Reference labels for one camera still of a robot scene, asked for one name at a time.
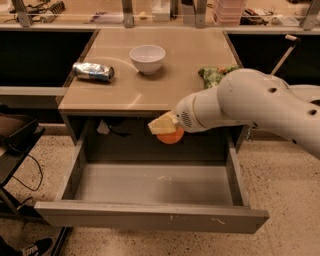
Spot open grey top drawer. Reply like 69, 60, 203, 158
36, 118, 269, 234

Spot white-tipped stick handle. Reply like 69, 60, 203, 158
271, 34, 301, 75

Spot pink stacked bins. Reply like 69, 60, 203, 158
212, 0, 246, 26

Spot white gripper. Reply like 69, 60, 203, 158
148, 93, 208, 135

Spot black sneaker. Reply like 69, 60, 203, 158
18, 238, 53, 256

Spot grey drawer cabinet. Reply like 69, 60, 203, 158
59, 27, 236, 156

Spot crushed silver soda can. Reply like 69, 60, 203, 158
72, 62, 115, 83

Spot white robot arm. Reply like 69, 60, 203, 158
149, 69, 320, 158

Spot orange fruit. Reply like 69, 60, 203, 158
157, 128, 184, 144

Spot white ceramic bowl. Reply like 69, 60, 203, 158
129, 45, 166, 75

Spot green chip bag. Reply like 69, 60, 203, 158
198, 65, 239, 89

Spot black cart with cable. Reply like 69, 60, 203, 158
0, 103, 47, 221

